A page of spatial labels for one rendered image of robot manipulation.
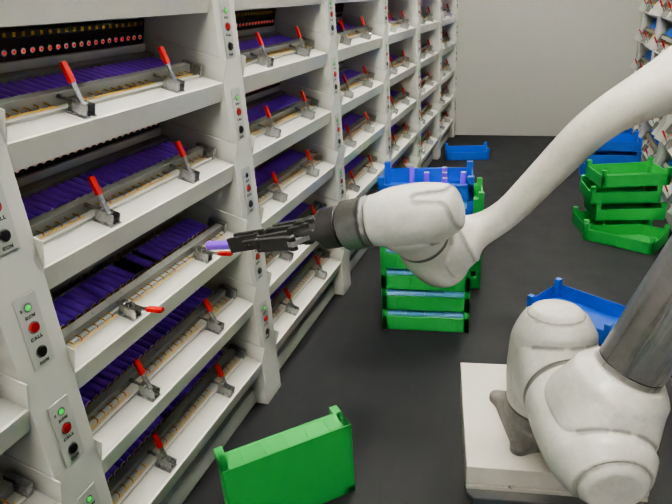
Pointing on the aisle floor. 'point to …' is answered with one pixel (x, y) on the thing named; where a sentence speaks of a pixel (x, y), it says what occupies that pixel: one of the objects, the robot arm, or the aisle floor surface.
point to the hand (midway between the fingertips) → (247, 240)
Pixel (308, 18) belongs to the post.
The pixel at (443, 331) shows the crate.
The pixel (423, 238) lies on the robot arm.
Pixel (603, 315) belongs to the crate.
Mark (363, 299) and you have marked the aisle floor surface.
